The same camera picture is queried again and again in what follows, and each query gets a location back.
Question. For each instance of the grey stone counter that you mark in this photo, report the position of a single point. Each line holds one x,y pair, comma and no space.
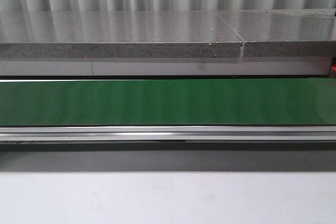
258,43

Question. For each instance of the green conveyor belt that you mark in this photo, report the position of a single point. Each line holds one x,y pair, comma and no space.
292,101

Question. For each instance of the red object at edge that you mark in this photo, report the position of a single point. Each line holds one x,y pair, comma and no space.
332,73

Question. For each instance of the aluminium conveyor frame rail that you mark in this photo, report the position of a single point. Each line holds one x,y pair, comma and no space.
170,134

